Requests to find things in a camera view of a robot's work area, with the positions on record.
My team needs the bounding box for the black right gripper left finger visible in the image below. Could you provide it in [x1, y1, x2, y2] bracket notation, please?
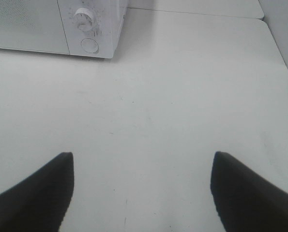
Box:
[0, 152, 75, 232]

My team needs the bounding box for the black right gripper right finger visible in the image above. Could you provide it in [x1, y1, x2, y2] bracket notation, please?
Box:
[210, 152, 288, 232]

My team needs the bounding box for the round door release button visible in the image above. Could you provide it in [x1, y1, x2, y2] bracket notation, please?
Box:
[81, 38, 99, 53]

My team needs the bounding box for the white microwave door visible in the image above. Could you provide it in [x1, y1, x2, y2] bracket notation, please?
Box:
[0, 0, 69, 54]

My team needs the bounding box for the white timer knob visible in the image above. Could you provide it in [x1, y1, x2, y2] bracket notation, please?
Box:
[74, 7, 95, 31]

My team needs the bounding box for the white microwave oven body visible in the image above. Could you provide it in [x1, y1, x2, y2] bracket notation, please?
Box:
[58, 0, 128, 58]

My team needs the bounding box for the white neighbouring table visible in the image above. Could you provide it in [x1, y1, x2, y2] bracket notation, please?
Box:
[128, 0, 264, 20]

